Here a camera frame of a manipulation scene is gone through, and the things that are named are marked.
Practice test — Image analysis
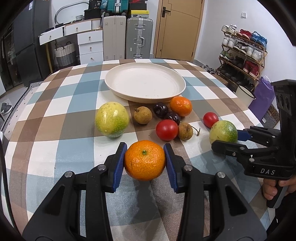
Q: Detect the smaller yellow-green passion fruit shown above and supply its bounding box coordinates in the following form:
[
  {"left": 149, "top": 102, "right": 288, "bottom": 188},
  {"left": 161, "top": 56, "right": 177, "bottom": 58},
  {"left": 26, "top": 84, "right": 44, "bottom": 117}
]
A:
[{"left": 209, "top": 120, "right": 238, "bottom": 144}]

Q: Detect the red cherry tomato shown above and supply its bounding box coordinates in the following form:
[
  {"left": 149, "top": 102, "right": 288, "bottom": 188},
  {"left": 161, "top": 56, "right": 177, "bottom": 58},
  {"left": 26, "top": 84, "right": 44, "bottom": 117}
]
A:
[
  {"left": 156, "top": 120, "right": 178, "bottom": 141},
  {"left": 203, "top": 112, "right": 219, "bottom": 128}
]

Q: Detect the orange mandarin with stem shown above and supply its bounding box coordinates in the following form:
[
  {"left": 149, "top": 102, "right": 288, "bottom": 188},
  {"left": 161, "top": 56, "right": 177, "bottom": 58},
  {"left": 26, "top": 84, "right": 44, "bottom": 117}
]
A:
[{"left": 124, "top": 140, "right": 166, "bottom": 181}]

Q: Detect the large yellow-green passion fruit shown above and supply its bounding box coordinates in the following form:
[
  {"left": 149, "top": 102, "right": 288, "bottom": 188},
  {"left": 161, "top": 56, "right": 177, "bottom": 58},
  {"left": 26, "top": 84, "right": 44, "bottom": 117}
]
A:
[{"left": 95, "top": 101, "right": 130, "bottom": 138}]

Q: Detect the right hand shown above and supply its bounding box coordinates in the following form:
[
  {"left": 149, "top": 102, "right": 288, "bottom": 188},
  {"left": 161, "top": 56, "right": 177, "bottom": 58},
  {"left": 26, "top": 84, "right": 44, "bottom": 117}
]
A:
[{"left": 262, "top": 175, "right": 296, "bottom": 200}]

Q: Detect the purple bag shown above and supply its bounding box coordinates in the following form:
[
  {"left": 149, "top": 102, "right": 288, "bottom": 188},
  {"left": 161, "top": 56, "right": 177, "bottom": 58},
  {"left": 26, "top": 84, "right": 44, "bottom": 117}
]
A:
[{"left": 248, "top": 75, "right": 275, "bottom": 121}]

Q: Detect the white enamel bucket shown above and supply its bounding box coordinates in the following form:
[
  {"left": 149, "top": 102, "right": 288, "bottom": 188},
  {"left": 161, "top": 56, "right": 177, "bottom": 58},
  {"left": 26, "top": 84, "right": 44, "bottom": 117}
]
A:
[{"left": 235, "top": 85, "right": 256, "bottom": 107}]

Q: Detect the brown longan with stem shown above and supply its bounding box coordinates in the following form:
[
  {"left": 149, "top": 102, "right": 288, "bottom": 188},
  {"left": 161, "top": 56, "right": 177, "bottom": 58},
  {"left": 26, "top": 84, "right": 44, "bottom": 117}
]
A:
[{"left": 178, "top": 122, "right": 200, "bottom": 141}]

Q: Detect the wooden shoe rack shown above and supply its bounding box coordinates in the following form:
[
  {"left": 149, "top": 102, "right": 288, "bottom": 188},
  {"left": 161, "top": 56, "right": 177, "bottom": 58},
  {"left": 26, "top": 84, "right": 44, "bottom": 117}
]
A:
[{"left": 216, "top": 24, "right": 268, "bottom": 92}]

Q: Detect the dark cherry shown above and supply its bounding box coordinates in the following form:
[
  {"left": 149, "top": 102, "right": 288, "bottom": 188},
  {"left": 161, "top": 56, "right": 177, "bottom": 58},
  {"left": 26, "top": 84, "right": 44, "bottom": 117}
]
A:
[
  {"left": 152, "top": 102, "right": 169, "bottom": 118},
  {"left": 165, "top": 111, "right": 181, "bottom": 125}
]

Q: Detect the checkered tablecloth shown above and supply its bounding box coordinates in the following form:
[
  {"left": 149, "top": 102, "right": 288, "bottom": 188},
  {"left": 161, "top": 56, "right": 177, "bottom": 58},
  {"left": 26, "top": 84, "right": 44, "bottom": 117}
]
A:
[{"left": 5, "top": 59, "right": 275, "bottom": 240}]

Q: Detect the cream round plate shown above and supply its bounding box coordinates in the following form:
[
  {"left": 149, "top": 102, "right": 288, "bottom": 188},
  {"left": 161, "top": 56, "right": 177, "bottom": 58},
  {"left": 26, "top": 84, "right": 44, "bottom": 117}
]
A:
[{"left": 104, "top": 62, "right": 186, "bottom": 103}]

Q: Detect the wooden door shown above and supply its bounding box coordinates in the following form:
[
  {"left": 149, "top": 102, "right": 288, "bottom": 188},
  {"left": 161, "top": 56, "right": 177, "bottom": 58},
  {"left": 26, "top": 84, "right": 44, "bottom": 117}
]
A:
[{"left": 153, "top": 0, "right": 205, "bottom": 61}]

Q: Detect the silver suitcase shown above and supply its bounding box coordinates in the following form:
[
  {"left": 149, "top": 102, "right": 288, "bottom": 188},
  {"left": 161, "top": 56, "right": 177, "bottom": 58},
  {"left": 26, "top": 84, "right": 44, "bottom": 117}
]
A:
[{"left": 125, "top": 17, "right": 153, "bottom": 59}]

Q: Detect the black refrigerator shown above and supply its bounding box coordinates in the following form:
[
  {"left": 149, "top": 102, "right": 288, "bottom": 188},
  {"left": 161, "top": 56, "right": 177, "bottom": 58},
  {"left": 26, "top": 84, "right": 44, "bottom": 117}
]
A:
[{"left": 13, "top": 1, "right": 50, "bottom": 86}]

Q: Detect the woven laundry basket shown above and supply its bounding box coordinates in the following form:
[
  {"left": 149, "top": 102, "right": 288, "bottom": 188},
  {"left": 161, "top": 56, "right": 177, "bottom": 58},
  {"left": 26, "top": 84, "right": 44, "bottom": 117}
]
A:
[{"left": 54, "top": 41, "right": 77, "bottom": 68}]

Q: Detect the yellow black box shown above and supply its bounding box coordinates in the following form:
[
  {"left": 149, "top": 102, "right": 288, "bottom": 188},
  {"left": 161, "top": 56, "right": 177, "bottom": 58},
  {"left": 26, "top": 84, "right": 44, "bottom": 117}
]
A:
[{"left": 130, "top": 10, "right": 149, "bottom": 18}]

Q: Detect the beige suitcase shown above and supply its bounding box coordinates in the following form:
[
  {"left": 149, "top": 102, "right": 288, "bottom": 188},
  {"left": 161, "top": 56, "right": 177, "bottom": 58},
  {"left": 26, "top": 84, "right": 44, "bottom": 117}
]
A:
[{"left": 103, "top": 16, "right": 126, "bottom": 61}]

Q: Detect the white drawer desk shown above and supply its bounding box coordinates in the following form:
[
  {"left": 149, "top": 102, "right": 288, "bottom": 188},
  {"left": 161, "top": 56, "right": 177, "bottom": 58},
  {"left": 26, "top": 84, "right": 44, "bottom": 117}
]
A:
[{"left": 39, "top": 19, "right": 104, "bottom": 64}]

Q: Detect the teal suitcase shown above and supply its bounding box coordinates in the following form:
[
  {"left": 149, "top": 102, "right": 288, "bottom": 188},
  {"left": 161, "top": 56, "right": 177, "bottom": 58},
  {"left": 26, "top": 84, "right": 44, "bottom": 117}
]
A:
[{"left": 101, "top": 0, "right": 129, "bottom": 16}]

